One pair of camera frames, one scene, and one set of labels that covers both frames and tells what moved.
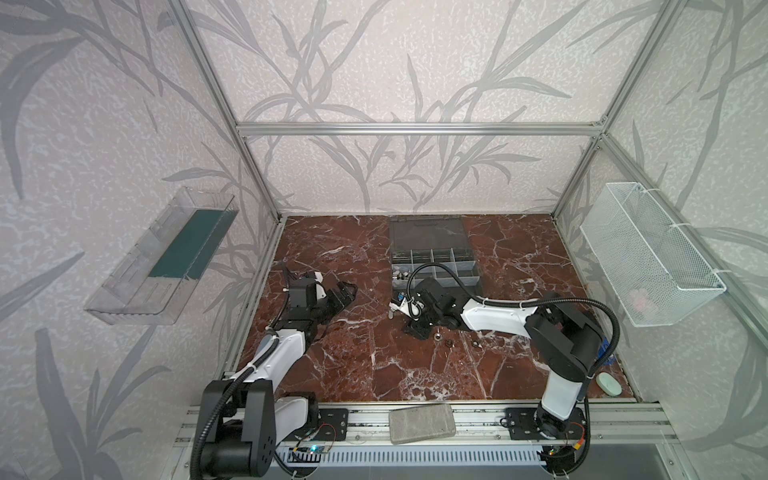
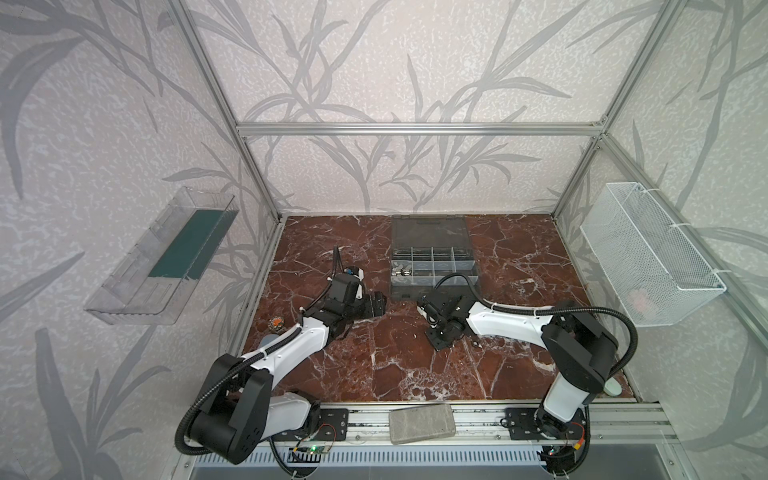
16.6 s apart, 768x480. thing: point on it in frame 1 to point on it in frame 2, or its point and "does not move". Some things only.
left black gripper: (330, 295) to (369, 306)
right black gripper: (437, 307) to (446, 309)
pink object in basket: (639, 299) does not move
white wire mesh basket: (655, 272) does not move
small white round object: (608, 384) does not move
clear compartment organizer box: (430, 246) does not move
